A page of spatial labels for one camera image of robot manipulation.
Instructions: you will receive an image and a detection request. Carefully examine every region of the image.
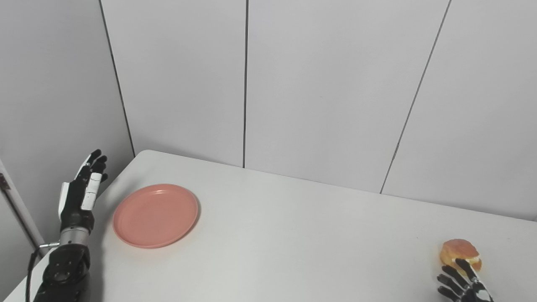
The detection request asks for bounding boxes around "pink plate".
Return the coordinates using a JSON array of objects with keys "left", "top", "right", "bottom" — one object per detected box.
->
[{"left": 112, "top": 184, "right": 199, "bottom": 249}]

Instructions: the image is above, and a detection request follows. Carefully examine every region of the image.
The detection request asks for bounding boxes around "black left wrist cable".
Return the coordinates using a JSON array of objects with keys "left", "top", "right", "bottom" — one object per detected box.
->
[{"left": 25, "top": 247, "right": 44, "bottom": 302}]

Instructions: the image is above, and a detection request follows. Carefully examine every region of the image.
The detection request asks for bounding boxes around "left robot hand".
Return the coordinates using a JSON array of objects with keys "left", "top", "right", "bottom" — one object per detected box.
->
[{"left": 58, "top": 149, "right": 109, "bottom": 233}]

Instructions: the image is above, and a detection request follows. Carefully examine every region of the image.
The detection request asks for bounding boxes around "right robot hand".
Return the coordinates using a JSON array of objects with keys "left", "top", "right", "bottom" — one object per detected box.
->
[{"left": 437, "top": 258, "right": 495, "bottom": 302}]

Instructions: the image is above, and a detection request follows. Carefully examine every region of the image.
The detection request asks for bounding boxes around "cream puff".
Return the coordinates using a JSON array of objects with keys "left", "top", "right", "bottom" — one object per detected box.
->
[{"left": 440, "top": 239, "right": 482, "bottom": 272}]

